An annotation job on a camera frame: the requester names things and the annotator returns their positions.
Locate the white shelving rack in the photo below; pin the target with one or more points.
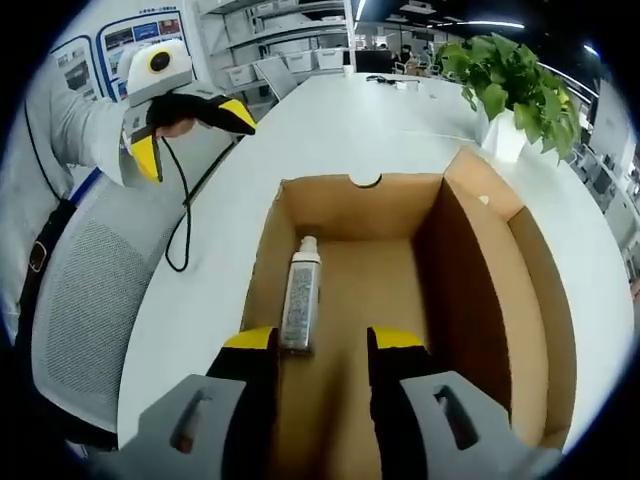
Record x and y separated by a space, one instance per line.
280 40

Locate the blue framed wall poster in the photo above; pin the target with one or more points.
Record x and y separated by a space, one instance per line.
130 35
75 70

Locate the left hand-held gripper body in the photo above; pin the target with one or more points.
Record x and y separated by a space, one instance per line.
150 87

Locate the white pump bottle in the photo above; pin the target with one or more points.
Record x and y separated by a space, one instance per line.
300 300

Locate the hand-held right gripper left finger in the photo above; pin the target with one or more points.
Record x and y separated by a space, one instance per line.
250 400

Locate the grey mesh office chair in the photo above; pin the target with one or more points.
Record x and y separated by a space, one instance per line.
277 77
90 300

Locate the person's left hand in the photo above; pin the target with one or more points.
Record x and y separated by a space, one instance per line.
175 130

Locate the brown cardboard shoe box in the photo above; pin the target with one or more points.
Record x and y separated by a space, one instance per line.
350 220

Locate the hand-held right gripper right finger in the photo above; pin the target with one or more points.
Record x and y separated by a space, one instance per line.
395 400

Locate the potted green plant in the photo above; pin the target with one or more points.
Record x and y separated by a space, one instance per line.
500 75

